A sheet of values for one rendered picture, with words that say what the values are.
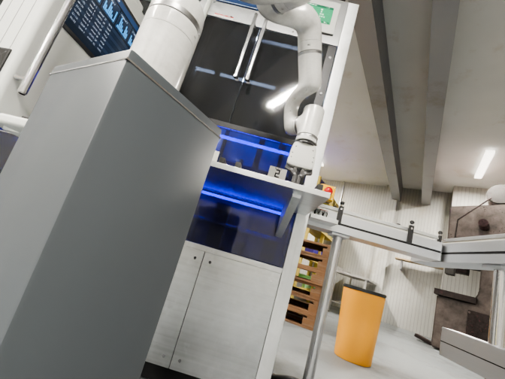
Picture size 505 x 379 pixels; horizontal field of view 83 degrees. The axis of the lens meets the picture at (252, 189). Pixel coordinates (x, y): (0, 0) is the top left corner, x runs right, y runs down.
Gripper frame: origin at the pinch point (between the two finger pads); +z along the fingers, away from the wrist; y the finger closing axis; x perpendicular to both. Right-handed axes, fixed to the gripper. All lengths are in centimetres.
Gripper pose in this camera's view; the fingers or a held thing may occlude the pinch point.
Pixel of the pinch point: (295, 181)
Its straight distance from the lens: 108.7
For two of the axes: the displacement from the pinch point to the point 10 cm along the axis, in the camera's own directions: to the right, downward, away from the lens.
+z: -2.8, 9.3, -2.4
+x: 0.1, -2.4, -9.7
